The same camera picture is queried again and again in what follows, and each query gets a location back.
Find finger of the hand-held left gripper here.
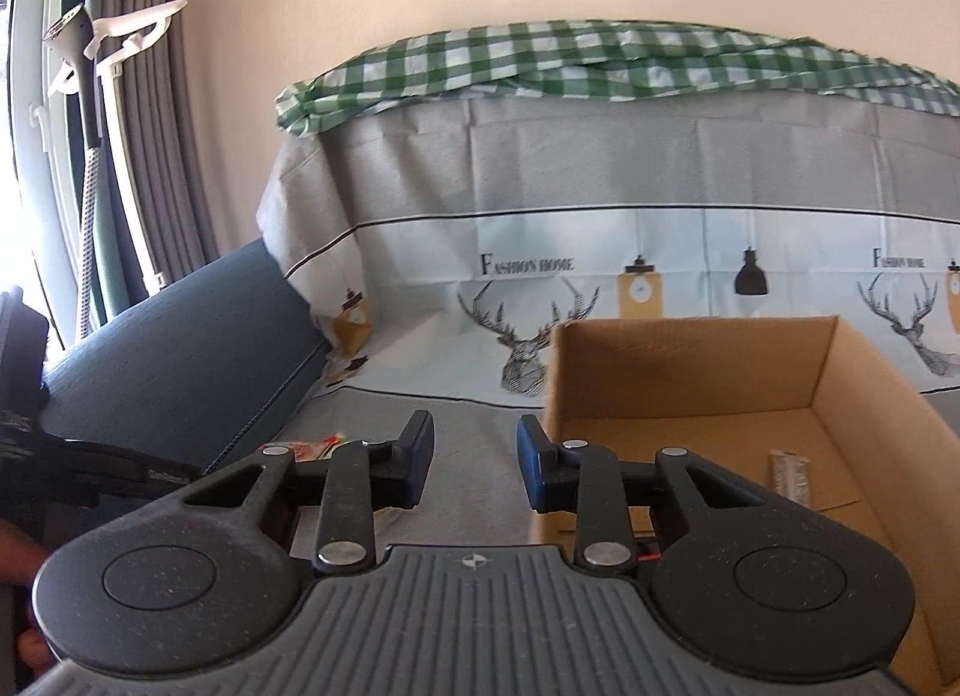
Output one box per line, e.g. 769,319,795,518
75,439,206,507

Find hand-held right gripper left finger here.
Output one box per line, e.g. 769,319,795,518
180,409,436,577

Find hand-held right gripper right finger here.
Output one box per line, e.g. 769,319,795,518
516,415,770,577

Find red snack packet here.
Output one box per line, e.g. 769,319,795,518
287,433,347,463

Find brown cardboard box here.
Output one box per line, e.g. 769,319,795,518
529,315,960,696

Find silver snack packet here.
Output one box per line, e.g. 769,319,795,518
767,447,816,507

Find person's left hand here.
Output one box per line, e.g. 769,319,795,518
0,520,56,674

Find blue sofa armrest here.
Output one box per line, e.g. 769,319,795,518
41,237,331,476

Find window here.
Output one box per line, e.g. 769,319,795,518
0,0,95,352

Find grey curtain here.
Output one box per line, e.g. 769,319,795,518
90,0,220,292

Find grey deer print cloth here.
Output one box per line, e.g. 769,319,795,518
255,92,960,562

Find green checked cloth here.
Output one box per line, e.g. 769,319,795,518
274,21,960,142

